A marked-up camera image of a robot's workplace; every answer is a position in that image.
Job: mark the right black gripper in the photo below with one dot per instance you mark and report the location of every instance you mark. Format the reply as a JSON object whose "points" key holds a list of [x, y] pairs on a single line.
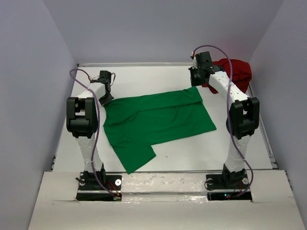
{"points": [[194, 82]]}

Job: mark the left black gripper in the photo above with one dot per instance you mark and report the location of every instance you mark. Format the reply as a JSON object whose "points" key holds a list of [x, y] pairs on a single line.
{"points": [[105, 101]]}

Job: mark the green t shirt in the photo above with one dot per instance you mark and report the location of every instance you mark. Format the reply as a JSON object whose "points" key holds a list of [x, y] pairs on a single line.
{"points": [[134, 124]]}

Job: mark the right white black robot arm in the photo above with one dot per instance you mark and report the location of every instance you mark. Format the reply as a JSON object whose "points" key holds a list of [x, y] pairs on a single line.
{"points": [[243, 114]]}

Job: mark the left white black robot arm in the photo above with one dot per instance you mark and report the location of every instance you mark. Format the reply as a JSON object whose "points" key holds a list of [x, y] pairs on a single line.
{"points": [[83, 122]]}

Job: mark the red t shirt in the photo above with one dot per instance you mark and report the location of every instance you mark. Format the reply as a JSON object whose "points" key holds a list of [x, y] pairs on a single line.
{"points": [[242, 73]]}

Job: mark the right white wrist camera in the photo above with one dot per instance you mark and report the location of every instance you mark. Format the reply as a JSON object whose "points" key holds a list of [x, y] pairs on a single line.
{"points": [[194, 62]]}

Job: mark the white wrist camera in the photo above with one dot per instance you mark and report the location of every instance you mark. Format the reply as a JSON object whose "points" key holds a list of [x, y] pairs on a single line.
{"points": [[94, 79], [194, 62]]}

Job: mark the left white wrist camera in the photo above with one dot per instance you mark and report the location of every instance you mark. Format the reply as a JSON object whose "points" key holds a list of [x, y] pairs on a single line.
{"points": [[94, 79]]}

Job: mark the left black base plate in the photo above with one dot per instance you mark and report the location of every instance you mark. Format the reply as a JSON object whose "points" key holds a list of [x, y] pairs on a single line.
{"points": [[94, 192]]}

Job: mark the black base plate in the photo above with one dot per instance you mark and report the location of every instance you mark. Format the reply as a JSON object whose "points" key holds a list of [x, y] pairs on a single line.
{"points": [[94, 192], [218, 190]]}

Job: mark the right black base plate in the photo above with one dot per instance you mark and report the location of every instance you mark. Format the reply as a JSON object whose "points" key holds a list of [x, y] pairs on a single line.
{"points": [[218, 190]]}

